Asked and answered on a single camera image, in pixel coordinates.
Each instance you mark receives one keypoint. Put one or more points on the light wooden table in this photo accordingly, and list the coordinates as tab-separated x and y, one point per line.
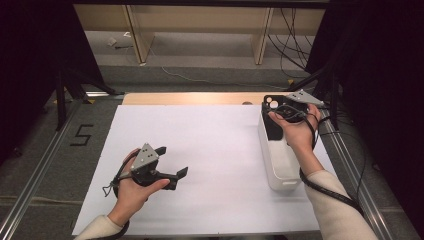
186	98

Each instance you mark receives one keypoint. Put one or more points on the black phone case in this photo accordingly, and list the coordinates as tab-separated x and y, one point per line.
273	128

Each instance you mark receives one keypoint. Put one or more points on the person's left hand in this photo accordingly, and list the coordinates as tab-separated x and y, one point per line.
133	196

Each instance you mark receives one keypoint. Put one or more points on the black metal stand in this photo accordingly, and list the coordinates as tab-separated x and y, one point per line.
61	106
334	113

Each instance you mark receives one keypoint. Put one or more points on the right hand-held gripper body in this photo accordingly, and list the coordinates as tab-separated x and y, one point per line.
300	98

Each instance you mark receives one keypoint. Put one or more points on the black curtain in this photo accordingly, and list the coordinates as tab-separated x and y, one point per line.
383	83
26	66

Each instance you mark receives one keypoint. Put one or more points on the wooden cabinet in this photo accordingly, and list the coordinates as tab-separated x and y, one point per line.
200	18

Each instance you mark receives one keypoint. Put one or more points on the person's right hand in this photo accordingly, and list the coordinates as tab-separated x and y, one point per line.
300	136

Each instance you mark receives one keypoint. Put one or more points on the round grey table cap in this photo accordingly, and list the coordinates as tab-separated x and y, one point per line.
247	103

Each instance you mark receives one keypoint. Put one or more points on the white table sheet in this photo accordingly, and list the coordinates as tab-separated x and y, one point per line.
206	200

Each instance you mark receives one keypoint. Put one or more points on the white plastic bin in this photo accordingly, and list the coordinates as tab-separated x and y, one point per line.
283	166

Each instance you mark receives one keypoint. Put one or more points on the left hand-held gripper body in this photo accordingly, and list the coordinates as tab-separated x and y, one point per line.
145	159

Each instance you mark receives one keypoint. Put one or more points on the small white floor object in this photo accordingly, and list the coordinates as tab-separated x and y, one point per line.
111	41

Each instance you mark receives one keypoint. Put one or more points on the aluminium floor rail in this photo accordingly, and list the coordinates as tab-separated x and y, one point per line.
373	213
32	185

